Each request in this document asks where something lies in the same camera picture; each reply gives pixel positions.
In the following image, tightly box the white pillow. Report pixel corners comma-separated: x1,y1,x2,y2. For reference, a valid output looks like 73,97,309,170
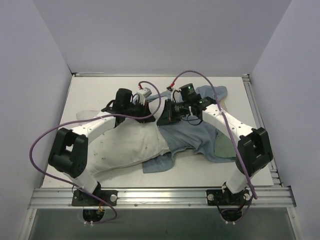
86,118,170,175

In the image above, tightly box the blue pillowcase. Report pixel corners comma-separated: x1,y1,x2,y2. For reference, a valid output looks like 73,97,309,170
141,84,238,175

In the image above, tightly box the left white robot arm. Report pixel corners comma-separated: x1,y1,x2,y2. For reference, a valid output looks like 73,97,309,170
48,87,155,206

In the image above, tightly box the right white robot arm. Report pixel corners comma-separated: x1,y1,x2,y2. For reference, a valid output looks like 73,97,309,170
157,83,273,205

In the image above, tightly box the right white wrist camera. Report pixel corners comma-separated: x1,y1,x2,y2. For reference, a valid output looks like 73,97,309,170
167,86,181,103

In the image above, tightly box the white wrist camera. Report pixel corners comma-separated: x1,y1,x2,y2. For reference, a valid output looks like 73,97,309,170
167,86,181,103
135,87,152,105

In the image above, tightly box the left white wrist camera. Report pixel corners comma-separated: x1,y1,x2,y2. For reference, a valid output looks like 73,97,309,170
135,87,152,105

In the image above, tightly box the aluminium back rail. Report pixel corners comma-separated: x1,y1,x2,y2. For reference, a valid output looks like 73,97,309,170
72,72,106,77

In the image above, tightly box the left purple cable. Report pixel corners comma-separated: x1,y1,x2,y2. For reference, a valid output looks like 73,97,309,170
29,80,162,225

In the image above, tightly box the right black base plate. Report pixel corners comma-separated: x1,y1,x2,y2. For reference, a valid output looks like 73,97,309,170
206,183,251,207

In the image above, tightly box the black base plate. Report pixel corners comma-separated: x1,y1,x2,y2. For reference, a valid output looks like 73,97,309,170
206,183,251,207
71,190,118,207

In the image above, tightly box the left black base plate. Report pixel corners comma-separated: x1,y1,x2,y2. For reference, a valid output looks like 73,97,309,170
71,190,118,207

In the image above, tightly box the aluminium front rail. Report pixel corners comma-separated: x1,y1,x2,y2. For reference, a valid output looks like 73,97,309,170
29,187,296,210

